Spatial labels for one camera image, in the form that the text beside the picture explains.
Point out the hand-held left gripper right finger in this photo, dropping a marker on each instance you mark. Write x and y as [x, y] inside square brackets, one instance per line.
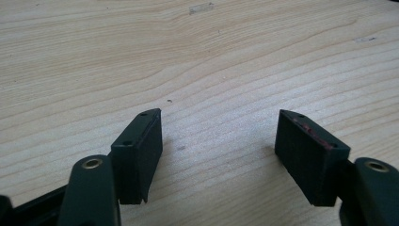
[310, 163]

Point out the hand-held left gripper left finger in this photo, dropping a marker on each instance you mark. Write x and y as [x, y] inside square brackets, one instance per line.
[135, 157]

